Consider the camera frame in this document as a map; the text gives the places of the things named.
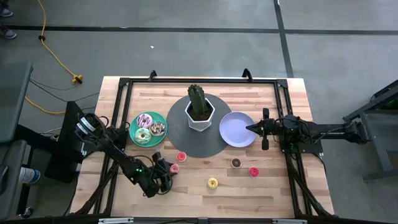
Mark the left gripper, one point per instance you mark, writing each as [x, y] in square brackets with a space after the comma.
[158, 177]

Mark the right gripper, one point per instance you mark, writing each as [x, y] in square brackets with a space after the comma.
[270, 128]

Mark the small pink sprinkled donut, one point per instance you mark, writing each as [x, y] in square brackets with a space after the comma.
[175, 168]

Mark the small plain pink donut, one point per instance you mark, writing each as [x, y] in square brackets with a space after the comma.
[181, 156]

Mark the small chocolate frosted donut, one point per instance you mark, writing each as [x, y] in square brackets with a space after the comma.
[236, 162]

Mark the large mint frosted donut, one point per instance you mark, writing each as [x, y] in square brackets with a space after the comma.
[143, 136]

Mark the small red frosted donut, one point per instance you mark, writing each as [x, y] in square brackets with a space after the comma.
[253, 171]

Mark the large chocolate sprinkled donut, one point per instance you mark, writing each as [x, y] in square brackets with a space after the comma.
[157, 128]

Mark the small yellow frosted donut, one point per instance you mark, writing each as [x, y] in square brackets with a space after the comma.
[212, 183]

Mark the large pink striped donut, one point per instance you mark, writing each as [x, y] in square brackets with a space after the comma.
[144, 120]

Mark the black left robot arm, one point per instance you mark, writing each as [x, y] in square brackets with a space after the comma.
[124, 161]

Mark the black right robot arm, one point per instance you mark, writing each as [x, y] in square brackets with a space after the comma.
[329, 130]

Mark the lavender plate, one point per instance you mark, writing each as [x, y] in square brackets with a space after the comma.
[233, 129]

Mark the round grey woven mat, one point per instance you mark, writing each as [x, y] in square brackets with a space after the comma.
[186, 146]

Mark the green plate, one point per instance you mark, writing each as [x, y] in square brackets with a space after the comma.
[156, 141]

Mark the white faceted plant pot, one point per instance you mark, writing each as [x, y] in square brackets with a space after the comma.
[199, 126]

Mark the green cactus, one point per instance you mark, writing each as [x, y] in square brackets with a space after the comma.
[197, 99]

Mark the black equipment box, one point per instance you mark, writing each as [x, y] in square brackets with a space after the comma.
[62, 161]

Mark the black metal stand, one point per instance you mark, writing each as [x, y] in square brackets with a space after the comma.
[374, 140]

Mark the white bottle blue label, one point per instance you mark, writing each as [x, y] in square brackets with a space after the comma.
[29, 175]

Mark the grey table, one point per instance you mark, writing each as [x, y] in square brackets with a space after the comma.
[9, 186]
[12, 99]

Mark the person's shoe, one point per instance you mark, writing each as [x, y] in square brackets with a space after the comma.
[7, 32]
[5, 13]

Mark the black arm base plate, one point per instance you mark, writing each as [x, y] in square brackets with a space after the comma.
[308, 148]
[123, 141]

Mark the silver bracket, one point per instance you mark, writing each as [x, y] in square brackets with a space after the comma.
[289, 221]
[115, 220]

